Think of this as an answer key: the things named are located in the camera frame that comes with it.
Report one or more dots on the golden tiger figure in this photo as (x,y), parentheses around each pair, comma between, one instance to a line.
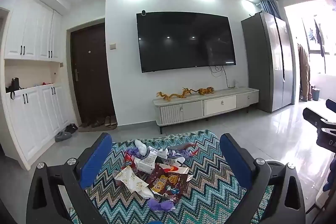
(206,91)

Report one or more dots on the white wardrobe cabinet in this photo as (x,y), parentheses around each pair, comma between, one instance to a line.
(29,29)

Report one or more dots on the white power strip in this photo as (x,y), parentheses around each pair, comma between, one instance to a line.
(236,83)

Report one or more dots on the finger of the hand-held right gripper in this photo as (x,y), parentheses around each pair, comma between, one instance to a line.
(313,115)
(331,104)

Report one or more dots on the grey refrigerator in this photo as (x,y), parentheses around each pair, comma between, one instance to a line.
(267,61)

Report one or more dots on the teal plastic bin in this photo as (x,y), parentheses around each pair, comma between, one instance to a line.
(316,94)

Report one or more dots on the dark red snack packet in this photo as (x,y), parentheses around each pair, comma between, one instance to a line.
(168,182)

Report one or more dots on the dark brown shoes pair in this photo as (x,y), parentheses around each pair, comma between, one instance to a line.
(86,123)

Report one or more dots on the white patterned paper wrapper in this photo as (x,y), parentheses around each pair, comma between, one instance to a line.
(132,182)

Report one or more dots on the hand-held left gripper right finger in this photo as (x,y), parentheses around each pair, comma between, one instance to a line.
(235,161)

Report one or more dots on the golden dragon figure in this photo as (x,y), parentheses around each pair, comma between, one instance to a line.
(168,96)
(187,91)

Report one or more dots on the blue curtain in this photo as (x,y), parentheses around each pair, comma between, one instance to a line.
(270,7)

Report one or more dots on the tan shoes pair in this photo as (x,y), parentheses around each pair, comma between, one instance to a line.
(110,121)

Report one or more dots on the brown door mat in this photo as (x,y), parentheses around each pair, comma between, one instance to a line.
(84,129)

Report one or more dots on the white paper receipt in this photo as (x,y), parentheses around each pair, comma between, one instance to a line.
(157,153)

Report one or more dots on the blue foil wrapper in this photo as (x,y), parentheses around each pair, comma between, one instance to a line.
(183,150)

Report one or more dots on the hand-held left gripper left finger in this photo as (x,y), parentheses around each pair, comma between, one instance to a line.
(94,161)

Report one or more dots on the dark brown door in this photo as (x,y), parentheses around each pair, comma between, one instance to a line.
(90,74)

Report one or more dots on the dark hanging garment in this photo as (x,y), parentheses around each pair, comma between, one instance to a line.
(319,37)

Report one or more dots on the black wall television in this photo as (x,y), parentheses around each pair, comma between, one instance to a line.
(183,41)

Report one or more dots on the white television cabinet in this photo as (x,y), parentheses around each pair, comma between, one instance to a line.
(204,106)

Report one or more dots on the purple wrapper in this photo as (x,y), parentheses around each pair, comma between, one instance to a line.
(160,205)

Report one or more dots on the person's right forearm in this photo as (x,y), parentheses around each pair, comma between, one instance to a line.
(330,174)

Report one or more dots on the red and blue packet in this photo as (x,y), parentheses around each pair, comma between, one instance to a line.
(130,159)

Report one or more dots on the white tissue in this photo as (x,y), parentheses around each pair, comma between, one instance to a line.
(141,147)

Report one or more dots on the grey slippers pair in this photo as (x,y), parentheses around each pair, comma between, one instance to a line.
(63,136)

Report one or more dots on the small white box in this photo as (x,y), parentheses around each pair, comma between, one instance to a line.
(147,165)

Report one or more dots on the black bag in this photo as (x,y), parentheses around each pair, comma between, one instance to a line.
(14,85)

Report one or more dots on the beige light switch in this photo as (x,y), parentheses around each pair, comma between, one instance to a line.
(112,46)

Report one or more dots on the zigzag knitted blanket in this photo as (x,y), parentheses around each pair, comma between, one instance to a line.
(215,200)

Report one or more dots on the black sneakers pair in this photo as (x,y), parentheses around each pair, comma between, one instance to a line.
(71,128)

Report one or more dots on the small red item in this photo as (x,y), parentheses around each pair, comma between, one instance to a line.
(47,83)

